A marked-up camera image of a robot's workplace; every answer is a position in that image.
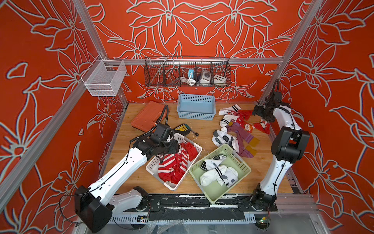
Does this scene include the red white striped sock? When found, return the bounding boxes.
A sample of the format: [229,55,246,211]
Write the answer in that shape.
[158,148,189,184]

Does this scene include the red christmas sock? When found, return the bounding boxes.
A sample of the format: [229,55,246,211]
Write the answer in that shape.
[185,142,198,162]

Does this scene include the white grey sport sock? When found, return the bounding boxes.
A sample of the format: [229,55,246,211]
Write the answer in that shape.
[212,130,239,153]
[200,155,227,171]

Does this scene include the white sock black stripes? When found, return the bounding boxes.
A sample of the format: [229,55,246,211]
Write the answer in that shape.
[200,165,227,187]

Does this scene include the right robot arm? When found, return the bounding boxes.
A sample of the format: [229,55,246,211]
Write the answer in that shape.
[250,105,310,211]

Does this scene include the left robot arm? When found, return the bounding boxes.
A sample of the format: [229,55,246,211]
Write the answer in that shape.
[74,138,180,233]

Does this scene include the white perforated plastic basket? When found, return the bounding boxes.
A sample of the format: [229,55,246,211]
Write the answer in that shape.
[146,133,202,191]

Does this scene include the blue perforated plastic basket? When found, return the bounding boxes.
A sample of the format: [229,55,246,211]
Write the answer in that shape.
[177,94,216,121]

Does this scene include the green perforated plastic basket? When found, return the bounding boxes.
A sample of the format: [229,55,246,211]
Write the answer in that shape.
[190,144,251,203]

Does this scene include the black case yellow label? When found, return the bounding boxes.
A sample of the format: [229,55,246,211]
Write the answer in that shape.
[174,124,191,136]

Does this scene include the orange plastic tool case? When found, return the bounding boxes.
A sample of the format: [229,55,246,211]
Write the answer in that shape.
[131,101,164,132]

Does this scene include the purple sock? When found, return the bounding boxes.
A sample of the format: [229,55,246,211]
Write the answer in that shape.
[227,123,260,159]

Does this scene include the white striped sock at back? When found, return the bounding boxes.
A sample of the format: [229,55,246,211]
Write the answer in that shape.
[218,104,241,116]

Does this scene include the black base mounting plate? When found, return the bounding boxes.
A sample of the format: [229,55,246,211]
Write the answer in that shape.
[114,194,278,224]

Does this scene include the white round socket adapter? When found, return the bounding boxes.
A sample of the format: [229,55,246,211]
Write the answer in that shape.
[198,70,211,84]

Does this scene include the blue white charger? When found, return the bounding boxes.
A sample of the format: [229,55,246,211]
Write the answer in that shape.
[188,69,195,80]

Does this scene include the ratchet wrench green handle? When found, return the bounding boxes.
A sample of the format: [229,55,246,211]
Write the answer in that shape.
[185,124,199,137]

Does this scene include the black wire wall basket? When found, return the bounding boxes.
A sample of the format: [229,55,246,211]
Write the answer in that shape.
[144,56,232,88]

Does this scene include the white wire mesh basket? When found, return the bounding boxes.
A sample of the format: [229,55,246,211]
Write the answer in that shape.
[80,58,127,97]

